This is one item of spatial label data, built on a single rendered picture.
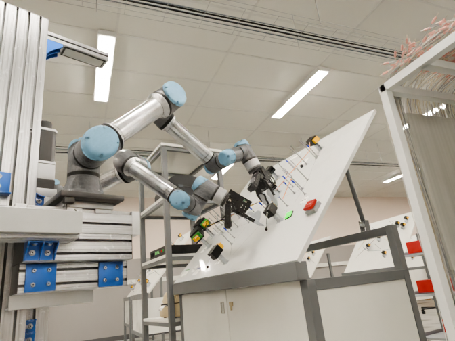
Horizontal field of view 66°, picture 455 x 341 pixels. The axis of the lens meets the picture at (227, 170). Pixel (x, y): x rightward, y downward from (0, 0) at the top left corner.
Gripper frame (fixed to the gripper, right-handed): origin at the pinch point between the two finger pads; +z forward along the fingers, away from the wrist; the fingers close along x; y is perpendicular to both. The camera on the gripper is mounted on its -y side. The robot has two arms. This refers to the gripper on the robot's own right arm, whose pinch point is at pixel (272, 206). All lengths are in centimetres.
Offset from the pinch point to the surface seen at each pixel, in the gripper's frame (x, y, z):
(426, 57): -86, -5, -15
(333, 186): -30.4, 4.2, 5.9
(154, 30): 101, 105, -212
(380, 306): -24, -3, 56
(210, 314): 55, -19, 33
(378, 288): -26, 0, 50
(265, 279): -2.4, -30.4, 24.8
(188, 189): 90, 39, -44
